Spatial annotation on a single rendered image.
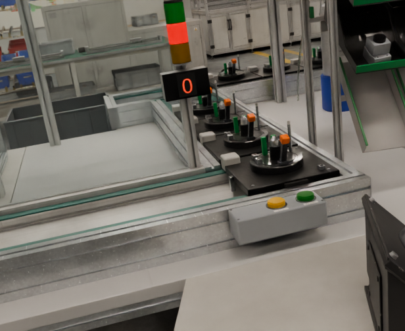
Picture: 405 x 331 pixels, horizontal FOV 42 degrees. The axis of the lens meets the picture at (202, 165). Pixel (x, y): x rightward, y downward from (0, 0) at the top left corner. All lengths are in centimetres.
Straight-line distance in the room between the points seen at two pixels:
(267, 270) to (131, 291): 29
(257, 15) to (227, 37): 71
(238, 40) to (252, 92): 789
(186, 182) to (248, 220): 35
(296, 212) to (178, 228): 26
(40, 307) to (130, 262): 21
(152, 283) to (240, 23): 946
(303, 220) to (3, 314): 67
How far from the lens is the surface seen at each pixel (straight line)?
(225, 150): 158
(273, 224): 117
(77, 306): 116
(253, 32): 1056
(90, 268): 121
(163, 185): 144
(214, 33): 1033
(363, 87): 151
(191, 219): 119
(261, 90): 261
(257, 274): 114
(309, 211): 120
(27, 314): 118
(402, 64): 140
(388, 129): 145
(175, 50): 138
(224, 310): 104
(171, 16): 137
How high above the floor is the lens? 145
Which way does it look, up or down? 19 degrees down
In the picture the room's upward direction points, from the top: 8 degrees counter-clockwise
